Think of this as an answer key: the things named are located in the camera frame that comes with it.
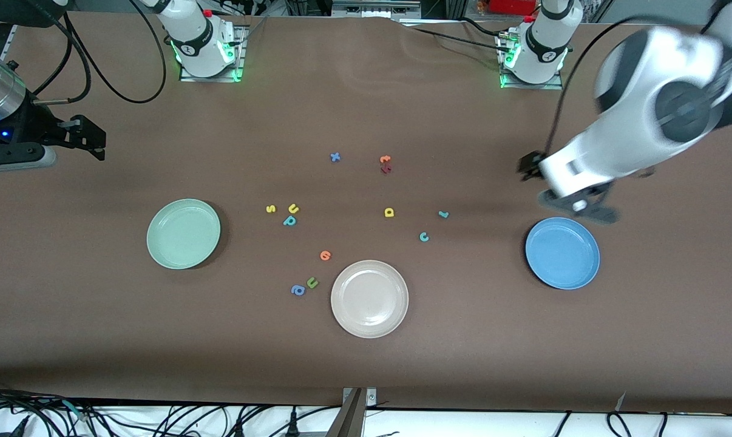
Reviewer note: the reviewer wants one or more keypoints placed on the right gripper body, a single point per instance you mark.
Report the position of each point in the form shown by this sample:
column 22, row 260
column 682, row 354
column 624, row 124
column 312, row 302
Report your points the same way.
column 36, row 126

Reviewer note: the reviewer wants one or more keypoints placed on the teal letter p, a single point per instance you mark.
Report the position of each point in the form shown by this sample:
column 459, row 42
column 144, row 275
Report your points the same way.
column 290, row 221

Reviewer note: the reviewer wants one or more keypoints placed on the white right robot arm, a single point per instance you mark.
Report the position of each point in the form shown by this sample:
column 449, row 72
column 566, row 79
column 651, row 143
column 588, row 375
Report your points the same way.
column 196, row 36

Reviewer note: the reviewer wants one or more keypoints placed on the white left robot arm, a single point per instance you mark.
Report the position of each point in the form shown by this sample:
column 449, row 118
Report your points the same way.
column 645, row 79

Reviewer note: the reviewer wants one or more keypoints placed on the blue plate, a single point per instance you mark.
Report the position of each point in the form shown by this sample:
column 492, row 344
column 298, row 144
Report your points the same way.
column 562, row 253

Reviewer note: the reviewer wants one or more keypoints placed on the green plate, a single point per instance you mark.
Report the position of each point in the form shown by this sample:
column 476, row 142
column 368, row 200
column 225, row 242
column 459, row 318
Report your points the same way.
column 183, row 233

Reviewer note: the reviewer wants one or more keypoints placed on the red box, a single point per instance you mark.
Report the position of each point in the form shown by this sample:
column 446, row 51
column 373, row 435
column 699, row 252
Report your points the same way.
column 511, row 6

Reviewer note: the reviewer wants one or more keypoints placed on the brown table cover mat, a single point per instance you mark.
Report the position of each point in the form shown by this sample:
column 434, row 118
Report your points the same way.
column 99, row 340

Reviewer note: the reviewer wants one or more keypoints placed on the beige plate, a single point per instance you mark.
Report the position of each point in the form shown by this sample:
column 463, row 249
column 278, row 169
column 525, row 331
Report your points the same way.
column 369, row 298

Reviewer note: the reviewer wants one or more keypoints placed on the grey electronics box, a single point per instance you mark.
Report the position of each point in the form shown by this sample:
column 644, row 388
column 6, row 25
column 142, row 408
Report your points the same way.
column 375, row 9

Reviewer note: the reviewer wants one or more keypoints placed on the white paper tag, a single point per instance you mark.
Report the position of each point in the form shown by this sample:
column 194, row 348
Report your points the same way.
column 621, row 402

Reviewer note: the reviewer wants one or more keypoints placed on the green letter u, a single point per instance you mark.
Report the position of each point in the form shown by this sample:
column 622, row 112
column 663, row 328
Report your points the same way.
column 312, row 283

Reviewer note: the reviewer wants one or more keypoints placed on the blue letter a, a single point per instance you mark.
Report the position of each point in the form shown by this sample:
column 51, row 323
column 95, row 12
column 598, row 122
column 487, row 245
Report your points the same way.
column 298, row 291

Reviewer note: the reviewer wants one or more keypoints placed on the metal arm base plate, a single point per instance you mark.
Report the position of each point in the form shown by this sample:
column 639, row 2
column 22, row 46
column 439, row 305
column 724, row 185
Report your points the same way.
column 542, row 86
column 240, row 54

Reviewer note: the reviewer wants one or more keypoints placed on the aluminium frame profile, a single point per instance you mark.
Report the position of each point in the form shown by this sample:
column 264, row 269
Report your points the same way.
column 9, row 45

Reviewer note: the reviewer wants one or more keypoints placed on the metal table bracket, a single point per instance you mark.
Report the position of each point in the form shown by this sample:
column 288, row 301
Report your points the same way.
column 371, row 397

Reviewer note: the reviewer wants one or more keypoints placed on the dark metal post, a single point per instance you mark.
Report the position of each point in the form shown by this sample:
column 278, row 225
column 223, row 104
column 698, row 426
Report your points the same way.
column 348, row 422

